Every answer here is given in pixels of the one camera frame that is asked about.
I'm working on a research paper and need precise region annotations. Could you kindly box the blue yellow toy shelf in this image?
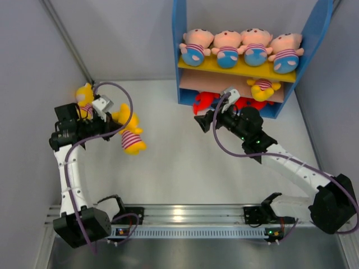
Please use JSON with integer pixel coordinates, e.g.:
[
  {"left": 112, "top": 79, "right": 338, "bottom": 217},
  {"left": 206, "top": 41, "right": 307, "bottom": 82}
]
[{"left": 172, "top": 1, "right": 333, "bottom": 119}]

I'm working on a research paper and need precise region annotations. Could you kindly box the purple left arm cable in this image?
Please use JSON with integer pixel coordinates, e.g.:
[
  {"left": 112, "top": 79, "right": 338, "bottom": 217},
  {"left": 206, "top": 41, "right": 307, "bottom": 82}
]
[{"left": 63, "top": 81, "right": 140, "bottom": 255}]

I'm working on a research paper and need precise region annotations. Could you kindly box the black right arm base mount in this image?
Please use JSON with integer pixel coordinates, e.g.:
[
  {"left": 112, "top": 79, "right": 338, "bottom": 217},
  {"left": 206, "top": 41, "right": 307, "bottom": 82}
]
[{"left": 243, "top": 192, "right": 295, "bottom": 227}]

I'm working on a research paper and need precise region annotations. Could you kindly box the perforated grey cable duct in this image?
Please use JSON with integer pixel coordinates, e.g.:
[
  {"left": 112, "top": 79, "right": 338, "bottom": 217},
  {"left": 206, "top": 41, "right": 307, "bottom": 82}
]
[{"left": 106, "top": 225, "right": 283, "bottom": 240}]

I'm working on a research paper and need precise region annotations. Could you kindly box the metal corner post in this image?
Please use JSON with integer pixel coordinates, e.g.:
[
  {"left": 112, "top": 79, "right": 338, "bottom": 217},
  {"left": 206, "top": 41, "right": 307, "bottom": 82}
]
[{"left": 39, "top": 0, "right": 94, "bottom": 84}]

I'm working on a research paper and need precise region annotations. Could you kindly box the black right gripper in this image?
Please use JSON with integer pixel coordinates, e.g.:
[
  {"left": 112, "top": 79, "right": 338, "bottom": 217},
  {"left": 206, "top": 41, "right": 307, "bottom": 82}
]
[{"left": 195, "top": 102, "right": 248, "bottom": 142}]

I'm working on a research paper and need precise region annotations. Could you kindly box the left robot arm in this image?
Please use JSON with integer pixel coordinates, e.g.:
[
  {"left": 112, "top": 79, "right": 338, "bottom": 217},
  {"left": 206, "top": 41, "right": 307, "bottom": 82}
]
[{"left": 49, "top": 103, "right": 127, "bottom": 248}]

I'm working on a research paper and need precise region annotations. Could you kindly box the aluminium rail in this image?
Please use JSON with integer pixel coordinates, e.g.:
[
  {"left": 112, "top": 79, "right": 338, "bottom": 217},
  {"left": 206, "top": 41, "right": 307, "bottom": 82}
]
[{"left": 44, "top": 203, "right": 351, "bottom": 228}]

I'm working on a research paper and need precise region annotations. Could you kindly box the boy doll striped shirt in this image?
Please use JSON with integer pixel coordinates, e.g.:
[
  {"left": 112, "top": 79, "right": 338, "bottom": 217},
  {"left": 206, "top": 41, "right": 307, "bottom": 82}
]
[{"left": 240, "top": 28, "right": 273, "bottom": 67}]

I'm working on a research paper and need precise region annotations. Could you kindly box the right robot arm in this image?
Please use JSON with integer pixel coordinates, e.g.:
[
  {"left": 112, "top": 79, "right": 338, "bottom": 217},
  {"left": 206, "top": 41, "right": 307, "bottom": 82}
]
[{"left": 194, "top": 106, "right": 358, "bottom": 234}]

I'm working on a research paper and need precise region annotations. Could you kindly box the yellow duck plush striped shirt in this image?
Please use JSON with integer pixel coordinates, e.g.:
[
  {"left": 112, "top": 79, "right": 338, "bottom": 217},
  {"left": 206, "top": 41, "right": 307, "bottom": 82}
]
[{"left": 246, "top": 78, "right": 281, "bottom": 102}]

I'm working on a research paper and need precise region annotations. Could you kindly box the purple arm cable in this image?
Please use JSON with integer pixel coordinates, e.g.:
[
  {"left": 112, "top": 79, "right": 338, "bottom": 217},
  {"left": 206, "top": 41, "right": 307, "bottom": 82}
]
[
  {"left": 63, "top": 81, "right": 140, "bottom": 255},
  {"left": 212, "top": 94, "right": 359, "bottom": 244}
]

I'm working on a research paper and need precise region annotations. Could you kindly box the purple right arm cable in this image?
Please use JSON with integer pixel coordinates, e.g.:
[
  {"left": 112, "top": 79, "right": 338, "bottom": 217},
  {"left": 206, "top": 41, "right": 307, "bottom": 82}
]
[{"left": 212, "top": 94, "right": 359, "bottom": 244}]

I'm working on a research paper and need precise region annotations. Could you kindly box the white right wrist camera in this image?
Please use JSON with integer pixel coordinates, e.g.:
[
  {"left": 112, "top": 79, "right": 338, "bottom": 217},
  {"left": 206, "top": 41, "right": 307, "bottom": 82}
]
[{"left": 220, "top": 87, "right": 241, "bottom": 113}]

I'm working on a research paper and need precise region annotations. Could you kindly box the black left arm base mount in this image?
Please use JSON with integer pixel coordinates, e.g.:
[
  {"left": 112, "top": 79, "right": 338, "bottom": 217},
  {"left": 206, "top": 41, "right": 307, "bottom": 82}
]
[{"left": 96, "top": 194, "right": 144, "bottom": 225}]

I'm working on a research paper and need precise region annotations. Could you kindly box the red shark plush toy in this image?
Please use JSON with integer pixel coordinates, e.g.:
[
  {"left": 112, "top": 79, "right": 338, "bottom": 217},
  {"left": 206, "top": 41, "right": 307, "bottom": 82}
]
[{"left": 192, "top": 91, "right": 220, "bottom": 115}]

